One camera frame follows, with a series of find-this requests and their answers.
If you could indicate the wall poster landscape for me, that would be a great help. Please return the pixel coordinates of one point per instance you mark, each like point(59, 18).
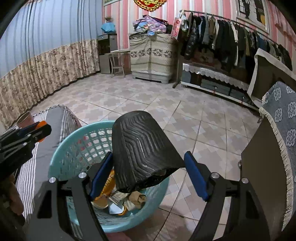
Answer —
point(107, 2)

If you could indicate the dark cabinet at right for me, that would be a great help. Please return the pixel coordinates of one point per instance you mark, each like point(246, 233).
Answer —
point(262, 164)

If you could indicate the printed paper package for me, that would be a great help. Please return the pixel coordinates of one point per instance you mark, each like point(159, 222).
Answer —
point(117, 197)

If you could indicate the grey striped table cloth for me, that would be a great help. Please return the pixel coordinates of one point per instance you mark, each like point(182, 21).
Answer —
point(35, 171)

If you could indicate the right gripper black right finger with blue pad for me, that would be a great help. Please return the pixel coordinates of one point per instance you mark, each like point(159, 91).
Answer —
point(246, 219)

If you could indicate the beige cloth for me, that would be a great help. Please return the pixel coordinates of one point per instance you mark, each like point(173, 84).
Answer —
point(100, 202)

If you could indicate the blue patterned fringed cloth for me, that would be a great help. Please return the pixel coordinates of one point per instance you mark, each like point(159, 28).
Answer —
point(278, 106)

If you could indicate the pink metal-rimmed mug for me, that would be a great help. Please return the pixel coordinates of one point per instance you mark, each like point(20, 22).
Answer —
point(25, 120)

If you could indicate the person hand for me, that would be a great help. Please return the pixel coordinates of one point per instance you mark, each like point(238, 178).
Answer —
point(16, 204)

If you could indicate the orange peel piece lower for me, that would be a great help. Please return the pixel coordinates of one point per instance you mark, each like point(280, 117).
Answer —
point(123, 212)

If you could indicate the light blue plastic laundry basket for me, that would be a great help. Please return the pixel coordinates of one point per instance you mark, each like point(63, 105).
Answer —
point(87, 146)

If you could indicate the low bench with lace cover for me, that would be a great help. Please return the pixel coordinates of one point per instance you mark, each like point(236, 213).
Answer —
point(216, 83)

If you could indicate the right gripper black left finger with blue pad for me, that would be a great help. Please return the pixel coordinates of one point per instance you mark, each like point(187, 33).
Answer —
point(51, 220)

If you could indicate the cloth-covered cabinet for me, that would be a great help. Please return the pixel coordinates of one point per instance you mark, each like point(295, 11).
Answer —
point(153, 57)

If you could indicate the pile of colourful clothes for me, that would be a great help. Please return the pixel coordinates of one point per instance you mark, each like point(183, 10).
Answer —
point(151, 26)

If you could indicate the red gold heart wall decoration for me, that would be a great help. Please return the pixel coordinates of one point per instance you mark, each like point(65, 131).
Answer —
point(149, 5)

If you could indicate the black ribbed foam pad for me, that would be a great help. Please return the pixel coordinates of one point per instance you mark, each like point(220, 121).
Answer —
point(143, 154)

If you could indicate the clothes rack with dark garments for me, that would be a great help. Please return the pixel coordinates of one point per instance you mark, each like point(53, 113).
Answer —
point(225, 46)

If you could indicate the framed wall picture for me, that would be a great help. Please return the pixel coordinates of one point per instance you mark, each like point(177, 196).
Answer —
point(254, 13)

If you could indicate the blue and floral curtain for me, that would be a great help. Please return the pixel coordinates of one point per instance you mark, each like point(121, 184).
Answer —
point(46, 46)

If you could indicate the blue bag on dispenser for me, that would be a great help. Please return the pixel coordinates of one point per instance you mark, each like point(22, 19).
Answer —
point(108, 27)

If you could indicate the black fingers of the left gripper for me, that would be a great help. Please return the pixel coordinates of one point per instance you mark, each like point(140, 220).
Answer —
point(17, 148)

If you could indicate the orange plastic lid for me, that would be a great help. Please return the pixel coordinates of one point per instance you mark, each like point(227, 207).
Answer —
point(44, 130)

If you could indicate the orange snack packet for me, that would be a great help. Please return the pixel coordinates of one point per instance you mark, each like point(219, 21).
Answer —
point(108, 187)

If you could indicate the water dispenser cabinet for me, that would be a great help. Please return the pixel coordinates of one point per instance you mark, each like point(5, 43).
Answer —
point(106, 44)

